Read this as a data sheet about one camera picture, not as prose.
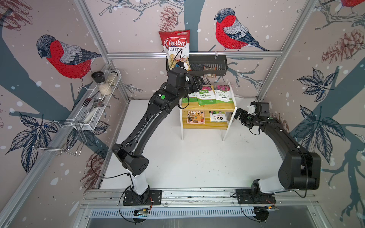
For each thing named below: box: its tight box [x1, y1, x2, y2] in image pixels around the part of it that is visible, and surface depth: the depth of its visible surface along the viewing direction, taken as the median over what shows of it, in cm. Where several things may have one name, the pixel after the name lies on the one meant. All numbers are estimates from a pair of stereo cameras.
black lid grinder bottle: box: [91, 71, 112, 96], surface depth 77 cm
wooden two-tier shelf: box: [179, 82, 238, 142], surface depth 87 cm
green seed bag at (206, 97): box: [195, 89, 217, 106], surface depth 77 cm
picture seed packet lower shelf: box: [186, 110, 205, 124], surface depth 90 cm
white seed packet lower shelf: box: [209, 111, 228, 123], surface depth 90 cm
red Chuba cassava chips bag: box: [158, 29, 192, 70], surface depth 83 cm
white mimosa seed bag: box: [213, 84, 235, 105], surface depth 78 cm
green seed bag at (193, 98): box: [182, 92, 199, 104], surface depth 77 cm
